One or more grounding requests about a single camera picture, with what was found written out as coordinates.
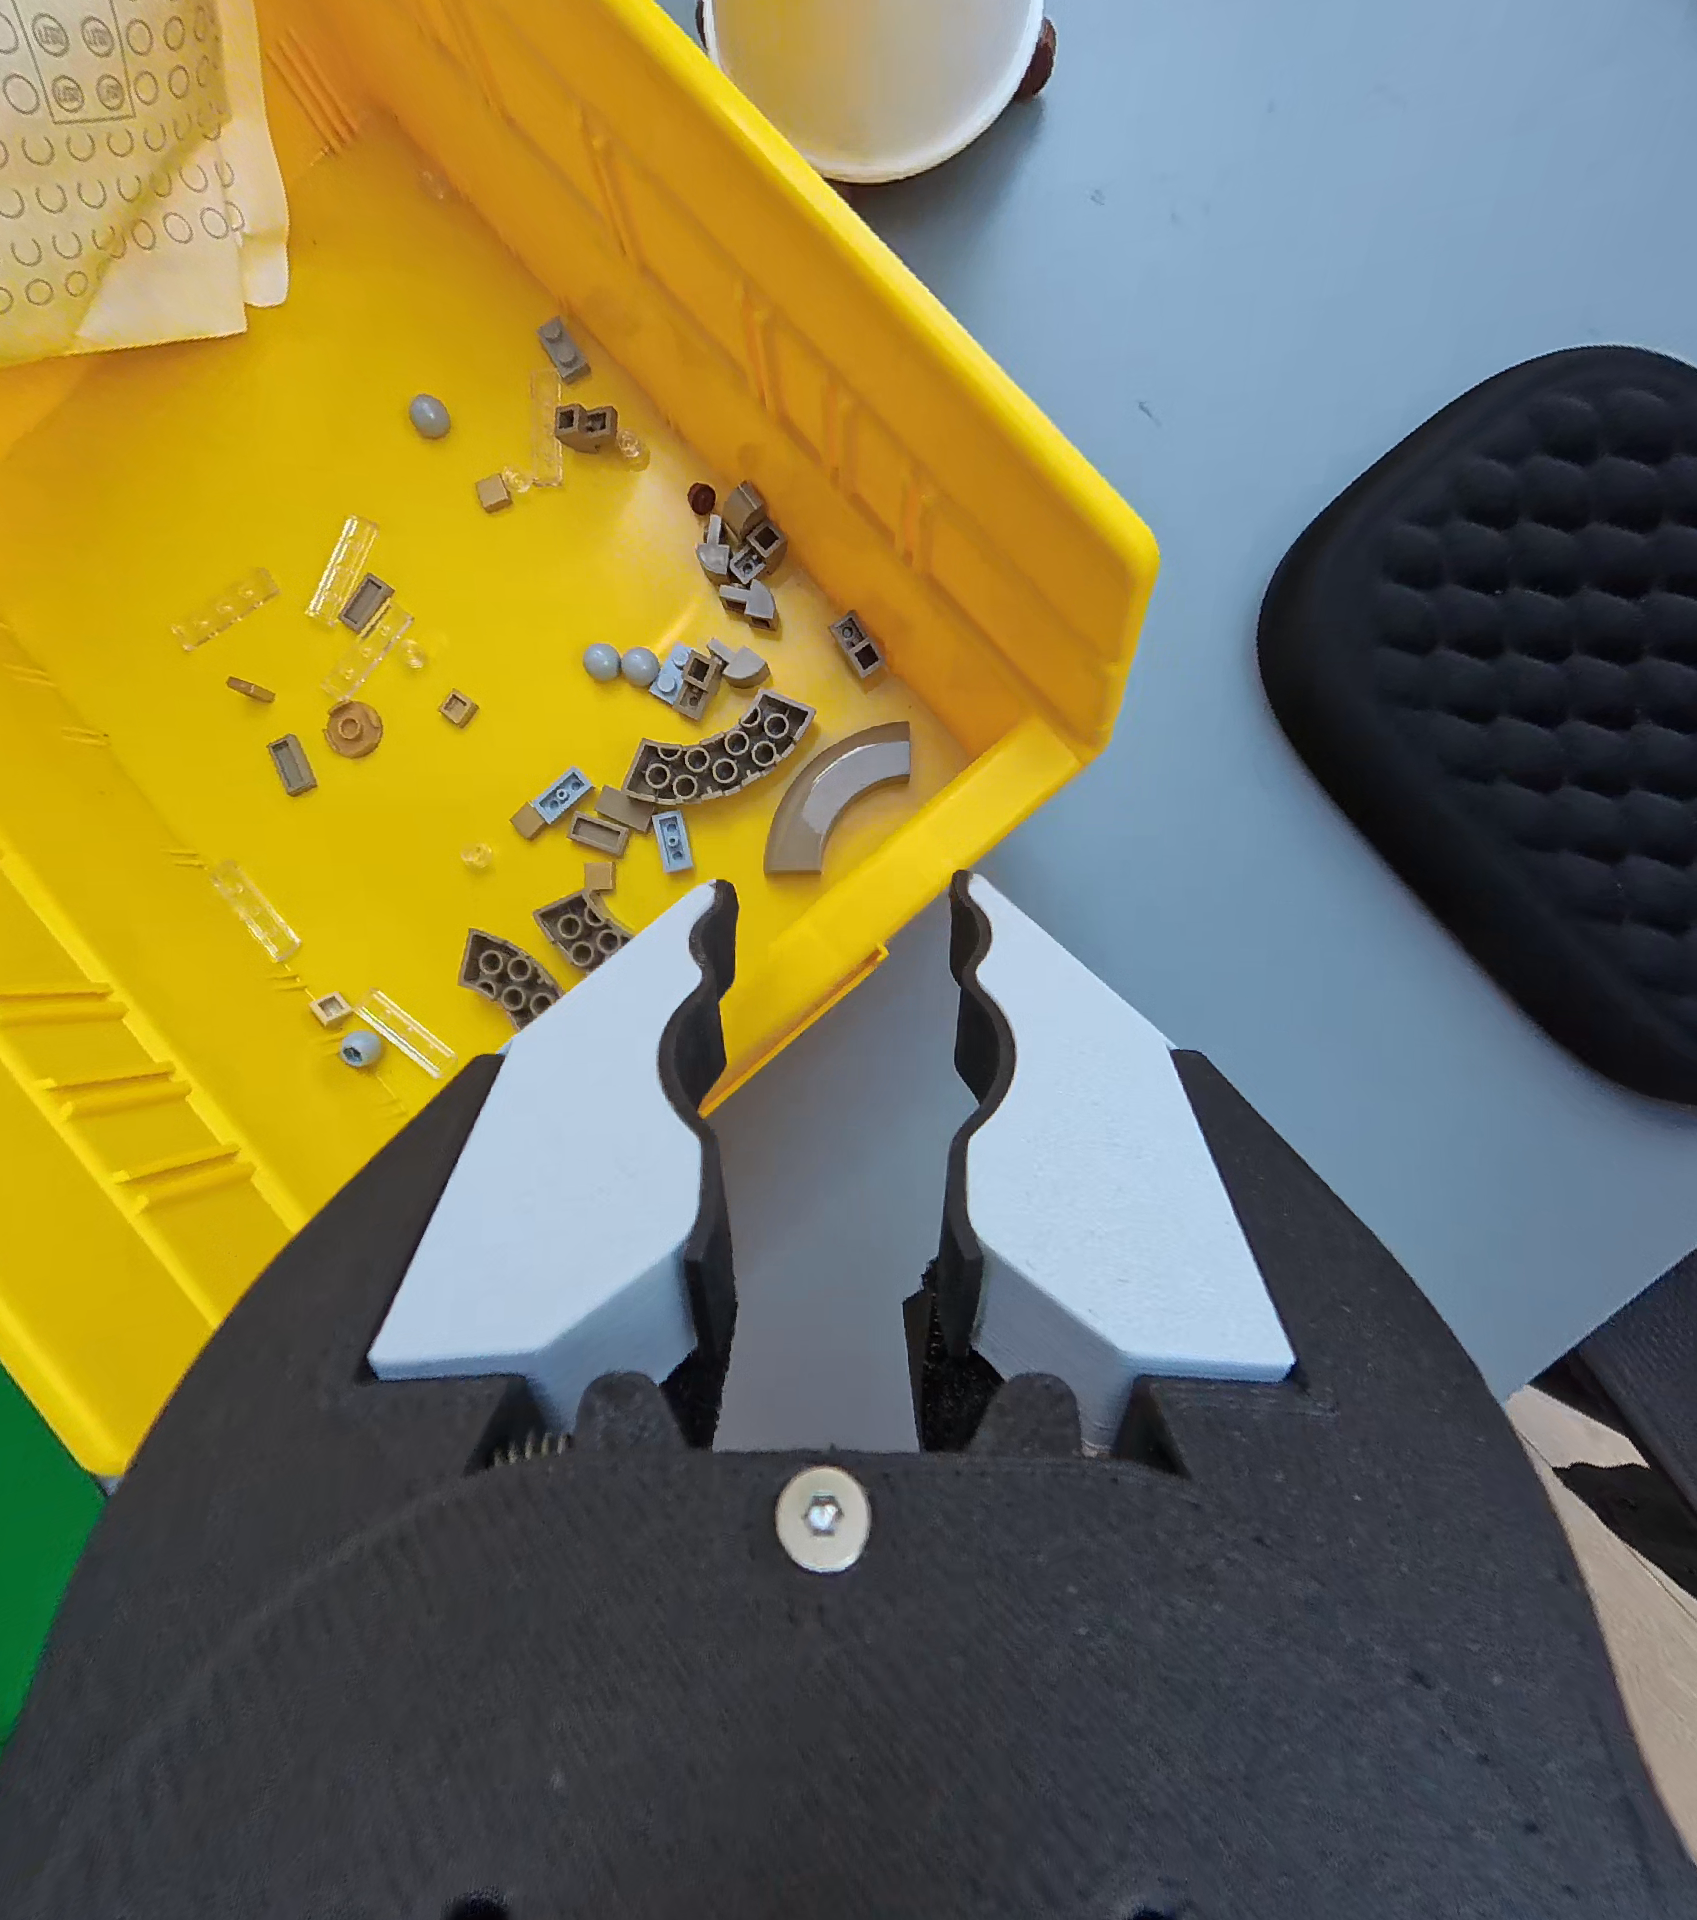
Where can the yellow plastic bin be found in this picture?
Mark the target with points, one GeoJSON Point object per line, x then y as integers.
{"type": "Point", "coordinates": [113, 931]}

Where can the white paper cup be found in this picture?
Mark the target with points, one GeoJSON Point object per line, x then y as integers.
{"type": "Point", "coordinates": [863, 75]}

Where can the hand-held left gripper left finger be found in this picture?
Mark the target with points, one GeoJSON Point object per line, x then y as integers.
{"type": "Point", "coordinates": [550, 1201]}

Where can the black padded wrist rest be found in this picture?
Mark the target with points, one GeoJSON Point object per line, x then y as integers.
{"type": "Point", "coordinates": [1568, 721]}

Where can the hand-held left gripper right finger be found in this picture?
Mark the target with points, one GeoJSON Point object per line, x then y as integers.
{"type": "Point", "coordinates": [1120, 1201]}

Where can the large crumpled paper bag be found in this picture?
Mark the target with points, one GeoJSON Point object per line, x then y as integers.
{"type": "Point", "coordinates": [38, 164]}

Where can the lego pieces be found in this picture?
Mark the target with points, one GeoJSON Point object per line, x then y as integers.
{"type": "Point", "coordinates": [714, 765]}

